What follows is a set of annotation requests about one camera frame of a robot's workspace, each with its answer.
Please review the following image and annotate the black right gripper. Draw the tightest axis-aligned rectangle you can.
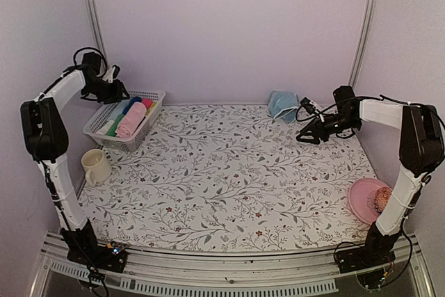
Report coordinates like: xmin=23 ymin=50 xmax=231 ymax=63
xmin=297 ymin=111 xmax=359 ymax=145

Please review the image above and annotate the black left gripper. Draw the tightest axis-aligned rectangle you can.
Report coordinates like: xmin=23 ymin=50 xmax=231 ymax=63
xmin=84 ymin=77 xmax=127 ymax=104

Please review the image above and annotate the pink towel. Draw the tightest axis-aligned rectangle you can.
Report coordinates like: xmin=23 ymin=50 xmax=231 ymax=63
xmin=141 ymin=98 xmax=153 ymax=110
xmin=116 ymin=102 xmax=147 ymax=138

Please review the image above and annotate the white plastic basket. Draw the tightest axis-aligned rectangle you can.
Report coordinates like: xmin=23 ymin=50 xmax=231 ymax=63
xmin=83 ymin=90 xmax=166 ymax=152

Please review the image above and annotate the light blue towel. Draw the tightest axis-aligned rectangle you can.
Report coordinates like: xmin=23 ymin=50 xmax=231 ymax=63
xmin=108 ymin=102 xmax=127 ymax=120
xmin=268 ymin=90 xmax=299 ymax=122

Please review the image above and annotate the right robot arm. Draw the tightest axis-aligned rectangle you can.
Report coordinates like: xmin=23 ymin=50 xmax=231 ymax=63
xmin=296 ymin=86 xmax=444 ymax=266

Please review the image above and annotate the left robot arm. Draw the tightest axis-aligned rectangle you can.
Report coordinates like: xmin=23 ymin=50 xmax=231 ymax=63
xmin=20 ymin=47 xmax=129 ymax=265

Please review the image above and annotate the light blue rolled towel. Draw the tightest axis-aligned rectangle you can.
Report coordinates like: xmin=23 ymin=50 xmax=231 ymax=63
xmin=108 ymin=102 xmax=127 ymax=120

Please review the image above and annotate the dark blue rolled towel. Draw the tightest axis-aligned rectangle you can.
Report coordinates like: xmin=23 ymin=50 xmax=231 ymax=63
xmin=122 ymin=96 xmax=142 ymax=115

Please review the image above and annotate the pink rolled towel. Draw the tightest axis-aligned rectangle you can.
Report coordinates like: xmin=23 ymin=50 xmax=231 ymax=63
xmin=141 ymin=98 xmax=153 ymax=110

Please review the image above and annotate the yellow rolled towel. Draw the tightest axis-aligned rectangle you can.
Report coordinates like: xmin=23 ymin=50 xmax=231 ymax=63
xmin=145 ymin=102 xmax=160 ymax=118

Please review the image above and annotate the green rolled towel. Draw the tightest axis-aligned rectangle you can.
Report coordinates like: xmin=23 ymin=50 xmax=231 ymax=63
xmin=106 ymin=114 xmax=124 ymax=137

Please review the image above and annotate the cream mug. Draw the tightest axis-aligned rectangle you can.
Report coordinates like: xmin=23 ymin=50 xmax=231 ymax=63
xmin=81 ymin=149 xmax=112 ymax=186

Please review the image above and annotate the pink plate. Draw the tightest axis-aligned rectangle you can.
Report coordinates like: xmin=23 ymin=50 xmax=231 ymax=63
xmin=348 ymin=178 xmax=388 ymax=225

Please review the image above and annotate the red patterned bowl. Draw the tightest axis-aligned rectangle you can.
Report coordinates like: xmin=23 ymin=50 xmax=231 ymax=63
xmin=373 ymin=186 xmax=392 ymax=214

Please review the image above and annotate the floral tablecloth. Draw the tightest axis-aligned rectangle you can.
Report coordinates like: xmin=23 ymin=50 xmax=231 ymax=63
xmin=79 ymin=105 xmax=374 ymax=252

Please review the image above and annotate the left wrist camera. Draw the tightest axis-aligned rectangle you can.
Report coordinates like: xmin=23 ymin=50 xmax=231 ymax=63
xmin=102 ymin=65 xmax=120 ymax=83

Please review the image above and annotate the left black cable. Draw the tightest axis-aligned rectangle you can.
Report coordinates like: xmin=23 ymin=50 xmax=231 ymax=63
xmin=72 ymin=46 xmax=108 ymax=75

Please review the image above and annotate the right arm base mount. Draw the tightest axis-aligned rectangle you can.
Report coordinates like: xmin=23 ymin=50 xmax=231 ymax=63
xmin=333 ymin=242 xmax=396 ymax=273

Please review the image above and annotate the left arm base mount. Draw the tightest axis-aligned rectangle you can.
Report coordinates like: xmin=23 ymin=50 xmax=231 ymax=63
xmin=66 ymin=239 xmax=128 ymax=273

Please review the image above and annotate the front aluminium rail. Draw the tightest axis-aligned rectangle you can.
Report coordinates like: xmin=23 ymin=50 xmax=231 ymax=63
xmin=31 ymin=234 xmax=438 ymax=296

